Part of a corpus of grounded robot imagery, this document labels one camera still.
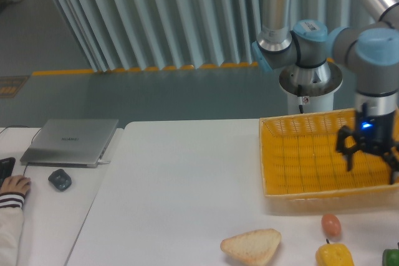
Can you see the green bell pepper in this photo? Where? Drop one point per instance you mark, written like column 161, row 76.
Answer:
column 390, row 257

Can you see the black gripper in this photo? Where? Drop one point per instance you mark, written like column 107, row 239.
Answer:
column 373, row 135

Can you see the black keyboard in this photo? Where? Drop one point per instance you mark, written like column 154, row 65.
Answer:
column 6, row 168

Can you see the person's hand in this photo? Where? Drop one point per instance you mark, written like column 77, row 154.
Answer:
column 16, row 185

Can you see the silver laptop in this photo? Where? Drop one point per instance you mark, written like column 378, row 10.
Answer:
column 70, row 142

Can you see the triangular toasted bread slice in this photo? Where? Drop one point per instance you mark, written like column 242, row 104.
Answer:
column 256, row 247

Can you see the forearm in white sleeve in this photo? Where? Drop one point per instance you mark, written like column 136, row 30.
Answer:
column 12, row 220

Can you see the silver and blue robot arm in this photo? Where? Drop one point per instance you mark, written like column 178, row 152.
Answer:
column 310, row 55

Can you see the white laptop cable plug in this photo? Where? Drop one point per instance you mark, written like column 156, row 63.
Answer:
column 103, row 162

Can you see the yellow wicker basket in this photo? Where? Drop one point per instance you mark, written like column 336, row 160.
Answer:
column 299, row 160

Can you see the yellow bell pepper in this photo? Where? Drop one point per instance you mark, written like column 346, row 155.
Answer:
column 333, row 254

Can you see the brown egg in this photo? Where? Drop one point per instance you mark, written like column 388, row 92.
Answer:
column 331, row 225

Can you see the black earbud case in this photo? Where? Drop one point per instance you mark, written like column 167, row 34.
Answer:
column 60, row 180

